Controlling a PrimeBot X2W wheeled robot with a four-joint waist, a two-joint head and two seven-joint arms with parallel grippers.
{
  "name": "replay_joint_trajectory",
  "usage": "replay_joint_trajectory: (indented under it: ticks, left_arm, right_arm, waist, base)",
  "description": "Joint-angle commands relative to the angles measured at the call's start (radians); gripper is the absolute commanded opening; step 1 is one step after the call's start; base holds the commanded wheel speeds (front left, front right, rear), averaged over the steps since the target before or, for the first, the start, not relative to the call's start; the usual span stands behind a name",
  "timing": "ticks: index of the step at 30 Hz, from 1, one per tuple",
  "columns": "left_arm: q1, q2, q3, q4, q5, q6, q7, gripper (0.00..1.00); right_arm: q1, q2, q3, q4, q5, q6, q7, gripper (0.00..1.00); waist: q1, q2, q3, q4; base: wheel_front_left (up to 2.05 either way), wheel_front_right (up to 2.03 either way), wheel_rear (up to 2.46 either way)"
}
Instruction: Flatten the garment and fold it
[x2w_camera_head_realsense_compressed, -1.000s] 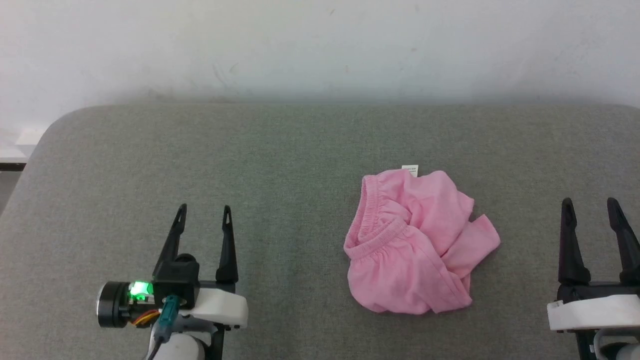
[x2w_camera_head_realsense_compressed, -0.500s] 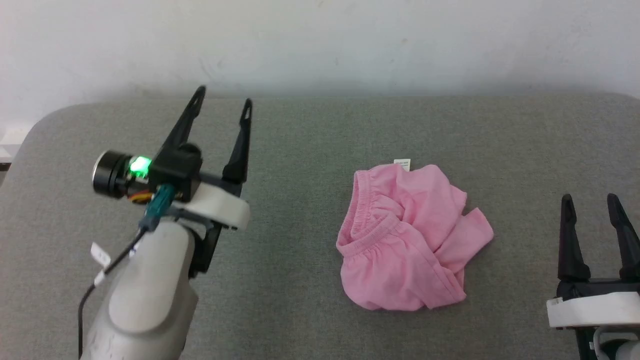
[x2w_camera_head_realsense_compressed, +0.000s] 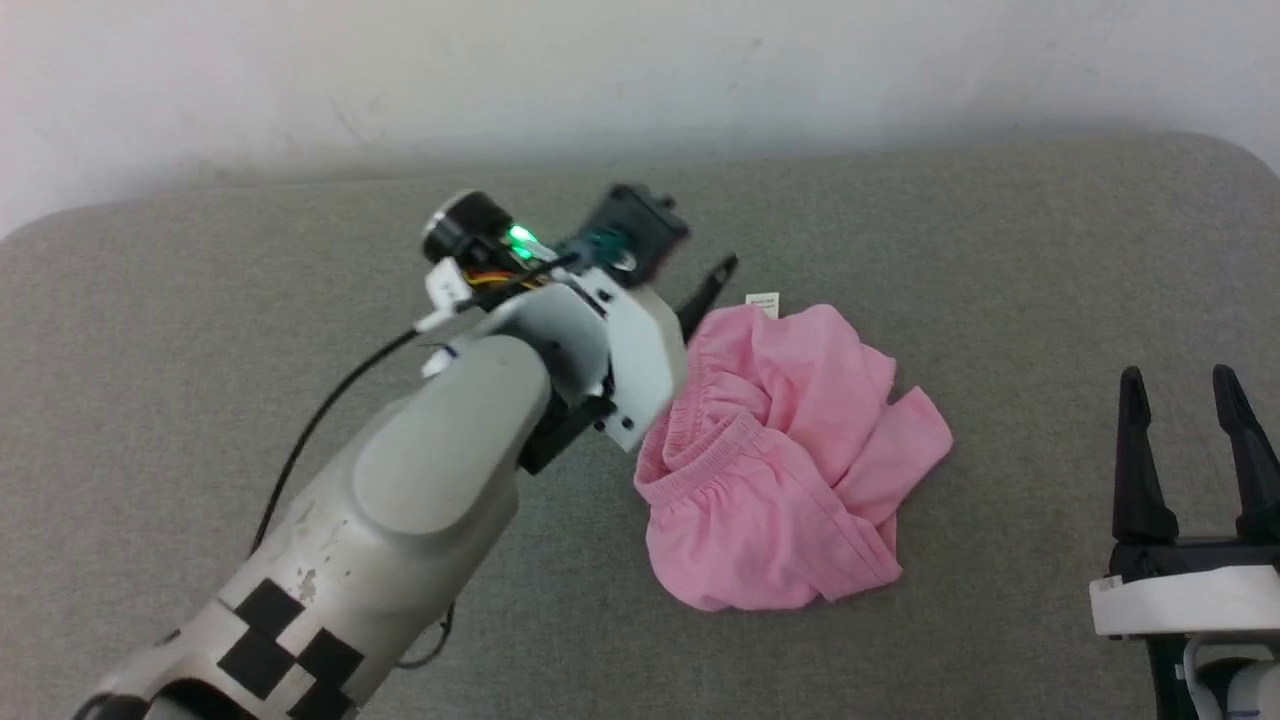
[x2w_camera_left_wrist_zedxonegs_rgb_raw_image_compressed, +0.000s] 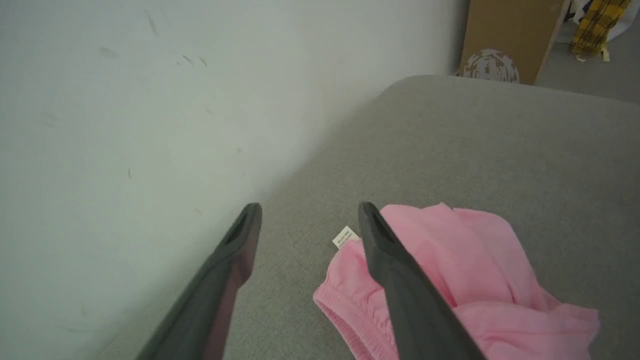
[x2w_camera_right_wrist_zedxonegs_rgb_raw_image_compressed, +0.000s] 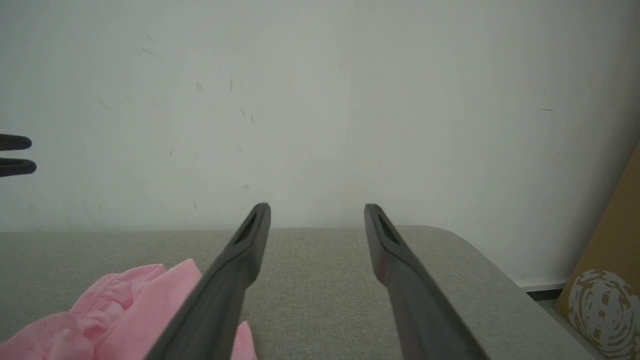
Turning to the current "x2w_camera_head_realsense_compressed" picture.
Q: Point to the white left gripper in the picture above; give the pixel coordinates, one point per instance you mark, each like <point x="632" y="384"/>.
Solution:
<point x="640" y="350"/>

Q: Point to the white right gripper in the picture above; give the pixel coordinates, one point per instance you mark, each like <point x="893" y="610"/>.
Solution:
<point x="1190" y="595"/>

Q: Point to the pink shorts garment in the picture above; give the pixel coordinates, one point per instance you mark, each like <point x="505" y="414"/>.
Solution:
<point x="770" y="480"/>

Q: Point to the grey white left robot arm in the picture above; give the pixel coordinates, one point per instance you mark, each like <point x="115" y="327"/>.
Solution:
<point x="400" y="510"/>

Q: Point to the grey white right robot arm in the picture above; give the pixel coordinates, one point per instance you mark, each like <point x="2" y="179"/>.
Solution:
<point x="1250" y="690"/>

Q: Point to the white garment label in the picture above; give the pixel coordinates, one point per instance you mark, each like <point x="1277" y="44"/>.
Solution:
<point x="764" y="303"/>

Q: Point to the black cylindrical left gripper motor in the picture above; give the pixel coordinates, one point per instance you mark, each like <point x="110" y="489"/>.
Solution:
<point x="465" y="225"/>

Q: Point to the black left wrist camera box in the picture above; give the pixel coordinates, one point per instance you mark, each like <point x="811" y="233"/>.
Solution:
<point x="632" y="225"/>

